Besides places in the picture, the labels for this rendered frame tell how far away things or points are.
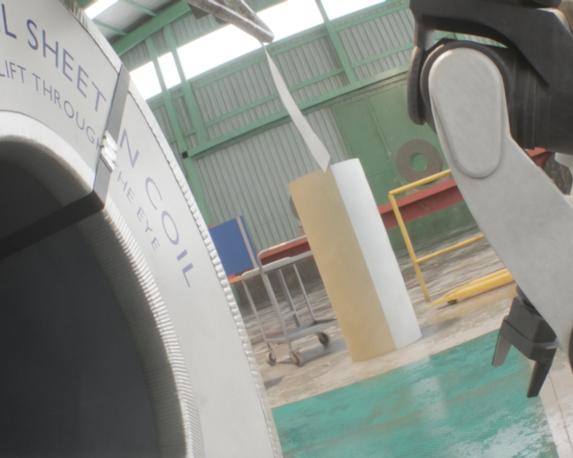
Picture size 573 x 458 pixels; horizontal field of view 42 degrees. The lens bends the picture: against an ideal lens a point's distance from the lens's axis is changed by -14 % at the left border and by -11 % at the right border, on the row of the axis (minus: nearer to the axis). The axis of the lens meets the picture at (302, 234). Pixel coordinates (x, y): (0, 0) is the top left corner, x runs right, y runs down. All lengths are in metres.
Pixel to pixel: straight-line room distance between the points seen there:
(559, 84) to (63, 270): 0.71
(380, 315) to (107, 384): 4.50
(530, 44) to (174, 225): 0.66
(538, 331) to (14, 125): 0.75
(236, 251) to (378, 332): 4.61
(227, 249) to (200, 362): 8.81
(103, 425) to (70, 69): 0.51
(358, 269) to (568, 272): 4.68
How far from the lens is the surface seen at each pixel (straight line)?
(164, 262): 1.20
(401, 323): 5.62
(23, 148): 0.97
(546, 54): 0.90
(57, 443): 1.21
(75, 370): 1.19
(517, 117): 0.90
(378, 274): 5.57
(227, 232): 9.98
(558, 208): 0.90
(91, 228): 1.10
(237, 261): 9.97
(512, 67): 0.91
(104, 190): 1.09
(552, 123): 0.91
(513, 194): 0.88
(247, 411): 1.30
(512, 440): 2.54
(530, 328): 1.15
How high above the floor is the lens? 0.78
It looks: 2 degrees up
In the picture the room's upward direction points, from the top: 20 degrees counter-clockwise
